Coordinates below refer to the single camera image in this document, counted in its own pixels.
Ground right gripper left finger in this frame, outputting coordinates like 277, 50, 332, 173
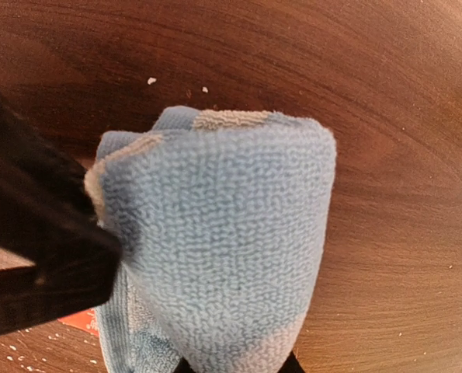
173, 358, 196, 373

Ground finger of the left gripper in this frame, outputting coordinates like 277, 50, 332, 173
0, 93, 121, 336

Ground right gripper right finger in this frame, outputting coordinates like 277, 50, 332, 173
279, 352, 305, 373

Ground blue patterned towel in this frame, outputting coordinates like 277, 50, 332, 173
85, 106, 336, 372

